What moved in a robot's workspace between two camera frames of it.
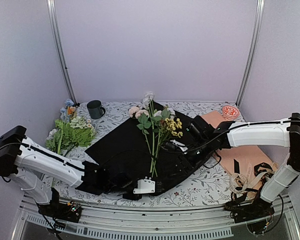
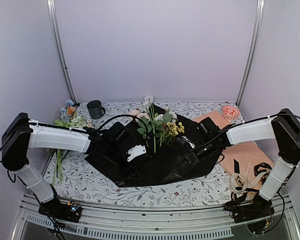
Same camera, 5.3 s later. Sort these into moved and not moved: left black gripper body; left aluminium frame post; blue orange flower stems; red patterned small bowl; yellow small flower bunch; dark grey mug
Moved: yellow small flower bunch; left black gripper body
Not moved: left aluminium frame post; red patterned small bowl; blue orange flower stems; dark grey mug
